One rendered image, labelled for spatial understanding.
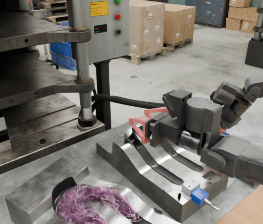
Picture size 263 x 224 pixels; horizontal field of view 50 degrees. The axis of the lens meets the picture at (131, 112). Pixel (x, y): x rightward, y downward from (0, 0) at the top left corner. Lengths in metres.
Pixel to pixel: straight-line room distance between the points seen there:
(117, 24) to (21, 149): 0.81
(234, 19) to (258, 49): 2.82
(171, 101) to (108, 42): 0.99
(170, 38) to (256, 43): 1.54
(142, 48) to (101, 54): 3.27
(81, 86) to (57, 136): 0.28
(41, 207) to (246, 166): 0.62
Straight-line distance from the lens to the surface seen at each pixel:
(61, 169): 1.05
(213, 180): 1.09
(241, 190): 1.18
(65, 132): 1.48
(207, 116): 0.60
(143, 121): 0.67
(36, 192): 0.98
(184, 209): 0.97
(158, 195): 1.02
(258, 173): 0.60
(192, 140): 0.64
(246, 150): 0.61
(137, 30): 4.78
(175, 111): 0.64
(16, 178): 1.23
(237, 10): 7.78
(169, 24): 5.54
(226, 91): 1.05
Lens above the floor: 1.57
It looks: 28 degrees down
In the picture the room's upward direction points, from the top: straight up
